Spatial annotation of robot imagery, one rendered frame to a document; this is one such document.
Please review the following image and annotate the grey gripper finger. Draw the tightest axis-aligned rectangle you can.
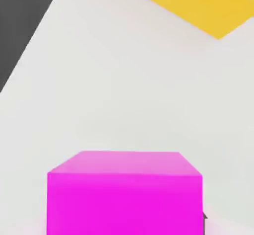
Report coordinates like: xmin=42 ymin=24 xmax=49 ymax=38
xmin=202 ymin=211 xmax=214 ymax=235

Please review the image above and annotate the large yellow box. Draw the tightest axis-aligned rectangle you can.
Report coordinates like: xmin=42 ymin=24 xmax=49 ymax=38
xmin=117 ymin=0 xmax=254 ymax=40

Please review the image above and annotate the small magenta cube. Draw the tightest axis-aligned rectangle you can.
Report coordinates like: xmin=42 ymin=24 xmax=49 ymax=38
xmin=47 ymin=150 xmax=203 ymax=235

